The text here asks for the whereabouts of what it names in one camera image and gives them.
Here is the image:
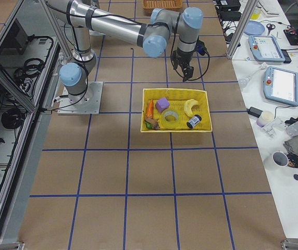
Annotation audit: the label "aluminium frame post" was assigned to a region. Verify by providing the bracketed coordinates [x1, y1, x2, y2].
[226, 0, 258, 59]

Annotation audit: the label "white lidded jar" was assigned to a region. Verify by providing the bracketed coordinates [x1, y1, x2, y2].
[256, 111, 274, 127]

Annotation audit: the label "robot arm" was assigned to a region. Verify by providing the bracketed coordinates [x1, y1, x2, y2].
[45, 1, 206, 81]

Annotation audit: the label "yellow tape roll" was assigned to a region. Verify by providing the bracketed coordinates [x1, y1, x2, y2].
[160, 109, 180, 130]

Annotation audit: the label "brown wicker basket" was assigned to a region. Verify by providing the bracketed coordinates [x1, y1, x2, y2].
[142, 0, 183, 15]

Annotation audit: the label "black power adapter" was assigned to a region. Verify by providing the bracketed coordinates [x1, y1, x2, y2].
[246, 107, 263, 118]

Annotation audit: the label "teach pendant near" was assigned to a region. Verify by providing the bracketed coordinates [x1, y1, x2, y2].
[263, 66, 298, 106]

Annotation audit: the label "orange carrot toy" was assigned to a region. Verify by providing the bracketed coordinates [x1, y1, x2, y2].
[145, 100, 154, 119]

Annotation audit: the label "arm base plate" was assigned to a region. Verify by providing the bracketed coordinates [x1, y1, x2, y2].
[57, 81, 104, 115]

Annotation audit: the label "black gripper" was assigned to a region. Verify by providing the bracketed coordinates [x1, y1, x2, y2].
[171, 50, 194, 82]

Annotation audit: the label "purple foam cube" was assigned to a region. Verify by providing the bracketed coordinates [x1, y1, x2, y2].
[155, 97, 170, 113]

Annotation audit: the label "black scissors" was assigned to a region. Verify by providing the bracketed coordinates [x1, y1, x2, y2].
[266, 23, 276, 36]

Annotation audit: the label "teach pendant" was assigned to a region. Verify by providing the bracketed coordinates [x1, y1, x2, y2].
[263, 66, 298, 106]
[248, 35, 285, 63]

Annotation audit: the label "blue plate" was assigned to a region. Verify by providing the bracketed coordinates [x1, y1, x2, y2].
[244, 20, 265, 35]

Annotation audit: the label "pale banana toy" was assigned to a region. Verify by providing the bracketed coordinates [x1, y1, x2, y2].
[183, 99, 199, 117]

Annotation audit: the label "teach pendant far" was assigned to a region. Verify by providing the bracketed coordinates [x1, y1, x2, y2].
[248, 35, 285, 63]

